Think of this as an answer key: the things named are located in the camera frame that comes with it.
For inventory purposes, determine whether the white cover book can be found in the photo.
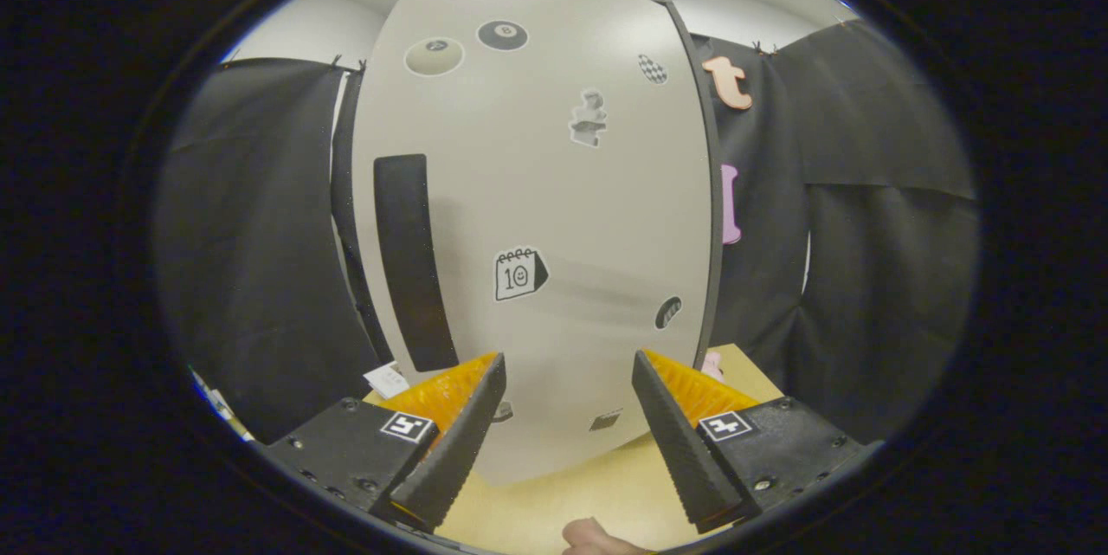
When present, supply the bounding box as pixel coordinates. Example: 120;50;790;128
364;362;410;400

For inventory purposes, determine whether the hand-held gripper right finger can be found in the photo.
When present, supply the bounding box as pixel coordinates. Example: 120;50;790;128
632;349;884;536

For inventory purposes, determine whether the black backdrop cloth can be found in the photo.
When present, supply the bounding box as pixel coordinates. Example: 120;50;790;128
154;18;979;443

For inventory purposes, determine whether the grey shoe cabinet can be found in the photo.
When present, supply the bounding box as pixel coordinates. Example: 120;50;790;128
332;0;726;370

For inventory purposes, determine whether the white shoe cabinet door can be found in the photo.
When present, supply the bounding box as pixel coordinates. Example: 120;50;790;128
351;0;719;487

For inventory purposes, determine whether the black cabinet door handle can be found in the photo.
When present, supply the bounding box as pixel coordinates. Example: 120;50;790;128
373;154;460;372

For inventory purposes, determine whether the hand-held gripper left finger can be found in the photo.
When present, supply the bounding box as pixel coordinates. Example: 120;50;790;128
260;352;507;534

